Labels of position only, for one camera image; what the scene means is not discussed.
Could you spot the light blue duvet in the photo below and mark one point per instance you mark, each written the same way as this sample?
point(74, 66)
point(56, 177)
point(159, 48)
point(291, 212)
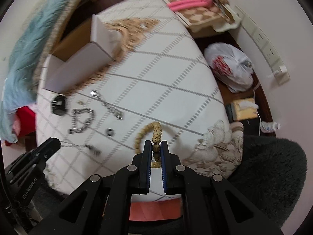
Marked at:
point(27, 59)

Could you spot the white plastic bag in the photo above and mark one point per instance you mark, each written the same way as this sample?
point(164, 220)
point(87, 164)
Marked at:
point(230, 65)

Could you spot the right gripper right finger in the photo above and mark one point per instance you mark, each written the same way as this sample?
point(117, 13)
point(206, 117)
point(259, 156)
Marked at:
point(165, 166)

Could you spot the white cardboard box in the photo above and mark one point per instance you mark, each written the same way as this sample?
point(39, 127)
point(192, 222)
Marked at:
point(81, 53)

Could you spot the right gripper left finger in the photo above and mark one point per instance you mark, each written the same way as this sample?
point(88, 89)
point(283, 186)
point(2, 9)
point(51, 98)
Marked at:
point(145, 168)

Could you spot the white patterned tablecloth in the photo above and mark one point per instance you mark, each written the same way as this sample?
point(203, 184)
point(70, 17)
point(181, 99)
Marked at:
point(164, 79)

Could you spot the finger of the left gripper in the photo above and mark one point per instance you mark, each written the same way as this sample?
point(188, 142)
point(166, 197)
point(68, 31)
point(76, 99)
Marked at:
point(47, 149)

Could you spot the white power strip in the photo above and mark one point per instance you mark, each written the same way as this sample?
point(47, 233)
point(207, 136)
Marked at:
point(272, 57)

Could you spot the red bed sheet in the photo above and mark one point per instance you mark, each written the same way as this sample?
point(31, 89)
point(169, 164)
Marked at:
point(24, 127)

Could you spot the checkered cardboard box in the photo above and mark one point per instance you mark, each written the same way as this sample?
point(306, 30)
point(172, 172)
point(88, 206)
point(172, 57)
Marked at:
point(220, 17)

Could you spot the tissue box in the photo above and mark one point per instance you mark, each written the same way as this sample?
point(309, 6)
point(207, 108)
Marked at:
point(242, 109)

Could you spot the dark fluffy stool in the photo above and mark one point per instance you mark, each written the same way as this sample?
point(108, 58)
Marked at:
point(271, 175)

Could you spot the black smart watch band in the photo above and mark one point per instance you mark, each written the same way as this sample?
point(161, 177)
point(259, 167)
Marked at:
point(58, 105)

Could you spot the small white bottle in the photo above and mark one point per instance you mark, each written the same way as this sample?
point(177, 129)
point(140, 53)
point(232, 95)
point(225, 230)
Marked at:
point(269, 127)

